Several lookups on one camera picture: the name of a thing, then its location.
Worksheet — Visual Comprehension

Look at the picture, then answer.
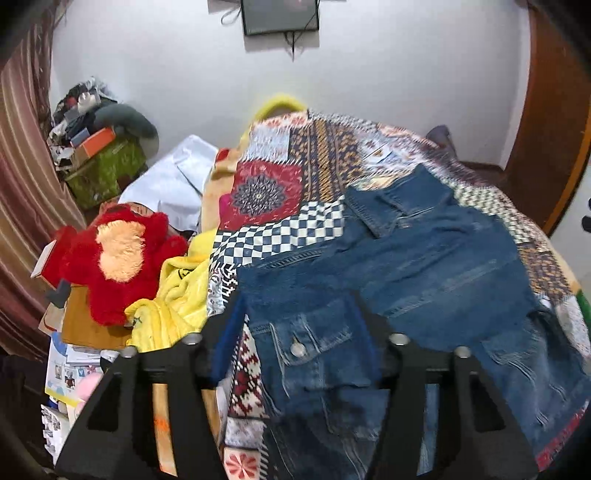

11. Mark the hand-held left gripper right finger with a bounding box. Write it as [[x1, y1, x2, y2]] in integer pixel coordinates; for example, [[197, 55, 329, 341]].
[[353, 293, 539, 480]]

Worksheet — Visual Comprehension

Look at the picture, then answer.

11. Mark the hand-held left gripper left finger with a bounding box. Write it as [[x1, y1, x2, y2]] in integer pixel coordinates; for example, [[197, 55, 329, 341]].
[[54, 291, 246, 480]]

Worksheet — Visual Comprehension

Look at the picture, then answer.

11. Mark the blue denim jacket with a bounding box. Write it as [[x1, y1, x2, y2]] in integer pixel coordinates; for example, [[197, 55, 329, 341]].
[[231, 164, 591, 480]]

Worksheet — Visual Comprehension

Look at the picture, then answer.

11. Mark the yellow blanket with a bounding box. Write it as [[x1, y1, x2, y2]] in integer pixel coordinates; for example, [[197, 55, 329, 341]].
[[126, 228, 218, 349]]

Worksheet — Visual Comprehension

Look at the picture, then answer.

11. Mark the red plush toy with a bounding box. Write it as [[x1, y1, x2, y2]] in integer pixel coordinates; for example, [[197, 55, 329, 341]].
[[53, 205, 190, 328]]

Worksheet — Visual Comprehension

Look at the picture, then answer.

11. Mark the brown wooden board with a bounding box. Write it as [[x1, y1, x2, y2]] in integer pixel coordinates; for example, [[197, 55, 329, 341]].
[[60, 286, 134, 350]]

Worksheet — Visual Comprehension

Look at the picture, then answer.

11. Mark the patchwork printed bed cover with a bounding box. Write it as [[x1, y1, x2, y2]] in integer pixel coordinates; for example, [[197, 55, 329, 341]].
[[203, 108, 591, 480]]

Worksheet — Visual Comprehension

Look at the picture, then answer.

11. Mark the pile of papers and booklets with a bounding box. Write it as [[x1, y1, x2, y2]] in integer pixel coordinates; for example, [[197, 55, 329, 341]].
[[39, 330, 121, 457]]

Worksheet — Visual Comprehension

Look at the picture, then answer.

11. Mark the grey box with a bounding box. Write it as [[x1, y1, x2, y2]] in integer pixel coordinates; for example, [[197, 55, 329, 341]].
[[48, 279, 74, 308]]

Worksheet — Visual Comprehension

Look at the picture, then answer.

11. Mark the white cloth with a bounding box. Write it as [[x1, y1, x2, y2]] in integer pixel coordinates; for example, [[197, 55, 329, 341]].
[[117, 135, 220, 232]]

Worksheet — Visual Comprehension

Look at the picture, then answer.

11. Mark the dark grey bag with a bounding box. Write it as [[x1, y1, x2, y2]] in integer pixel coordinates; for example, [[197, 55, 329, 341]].
[[425, 124, 460, 155]]

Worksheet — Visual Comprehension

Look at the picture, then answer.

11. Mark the red box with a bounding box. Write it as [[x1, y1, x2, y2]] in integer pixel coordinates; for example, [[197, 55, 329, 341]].
[[30, 226, 75, 287]]

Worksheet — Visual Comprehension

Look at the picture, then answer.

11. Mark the white sliding door with hearts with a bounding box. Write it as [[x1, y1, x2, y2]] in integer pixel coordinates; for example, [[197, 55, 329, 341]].
[[549, 152, 591, 296]]

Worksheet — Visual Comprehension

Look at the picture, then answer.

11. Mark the green patterned box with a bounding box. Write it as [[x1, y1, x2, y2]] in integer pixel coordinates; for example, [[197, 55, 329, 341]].
[[64, 138, 148, 210]]

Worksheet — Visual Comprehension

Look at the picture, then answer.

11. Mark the yellow plush pillow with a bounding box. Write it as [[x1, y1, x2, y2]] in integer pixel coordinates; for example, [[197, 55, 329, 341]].
[[238, 92, 306, 141]]

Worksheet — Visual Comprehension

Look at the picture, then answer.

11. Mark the orange shoe box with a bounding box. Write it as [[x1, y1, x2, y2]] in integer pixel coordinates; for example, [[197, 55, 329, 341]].
[[69, 127, 118, 160]]

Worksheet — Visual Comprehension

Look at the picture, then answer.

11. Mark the striped brown curtain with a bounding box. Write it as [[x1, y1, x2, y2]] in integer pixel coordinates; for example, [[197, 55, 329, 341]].
[[0, 0, 88, 361]]

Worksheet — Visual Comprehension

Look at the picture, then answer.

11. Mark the wooden wardrobe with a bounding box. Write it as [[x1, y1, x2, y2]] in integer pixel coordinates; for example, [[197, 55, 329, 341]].
[[531, 0, 591, 236]]

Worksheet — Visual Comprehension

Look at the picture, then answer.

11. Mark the black monitor cable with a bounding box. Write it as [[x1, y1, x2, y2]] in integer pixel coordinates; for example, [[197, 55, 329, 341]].
[[284, 30, 306, 62]]

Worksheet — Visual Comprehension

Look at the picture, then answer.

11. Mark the small black wall monitor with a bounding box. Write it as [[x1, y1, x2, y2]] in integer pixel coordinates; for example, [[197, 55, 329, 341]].
[[240, 0, 320, 37]]

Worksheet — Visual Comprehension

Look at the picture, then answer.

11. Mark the black television cable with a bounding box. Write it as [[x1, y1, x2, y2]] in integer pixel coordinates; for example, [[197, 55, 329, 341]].
[[219, 2, 245, 26]]

